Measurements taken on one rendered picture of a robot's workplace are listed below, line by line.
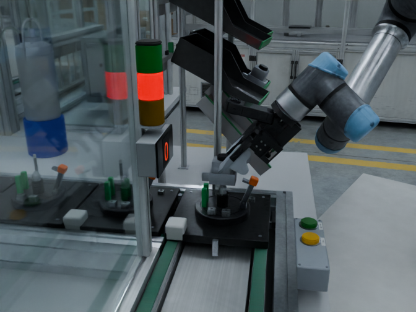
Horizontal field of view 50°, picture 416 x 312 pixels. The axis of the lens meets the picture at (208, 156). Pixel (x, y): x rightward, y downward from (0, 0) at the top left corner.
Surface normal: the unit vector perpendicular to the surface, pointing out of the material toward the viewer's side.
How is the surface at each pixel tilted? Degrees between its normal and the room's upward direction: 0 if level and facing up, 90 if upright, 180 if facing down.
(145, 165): 90
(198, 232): 0
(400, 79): 90
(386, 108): 90
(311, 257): 0
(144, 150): 90
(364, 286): 0
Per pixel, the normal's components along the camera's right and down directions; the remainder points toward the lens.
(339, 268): 0.00, -0.93
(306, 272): -0.15, 0.36
